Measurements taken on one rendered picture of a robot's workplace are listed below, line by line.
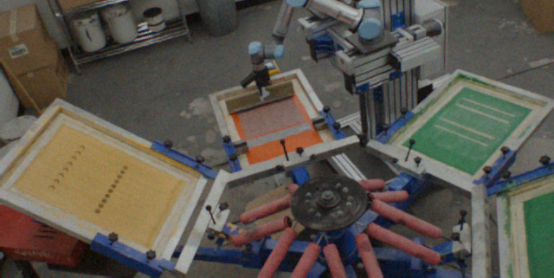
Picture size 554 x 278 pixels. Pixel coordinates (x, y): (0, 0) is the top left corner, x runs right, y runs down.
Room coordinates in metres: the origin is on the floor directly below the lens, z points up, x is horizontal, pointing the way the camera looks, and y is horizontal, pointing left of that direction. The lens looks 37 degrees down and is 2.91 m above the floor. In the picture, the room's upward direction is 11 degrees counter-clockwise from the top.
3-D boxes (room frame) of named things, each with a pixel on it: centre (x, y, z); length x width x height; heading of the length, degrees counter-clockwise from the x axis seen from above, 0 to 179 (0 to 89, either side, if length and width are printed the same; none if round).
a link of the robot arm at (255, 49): (2.80, 0.08, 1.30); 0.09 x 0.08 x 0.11; 77
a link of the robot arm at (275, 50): (2.80, -0.02, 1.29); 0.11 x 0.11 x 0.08; 77
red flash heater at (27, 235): (2.07, 1.22, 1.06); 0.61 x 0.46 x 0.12; 70
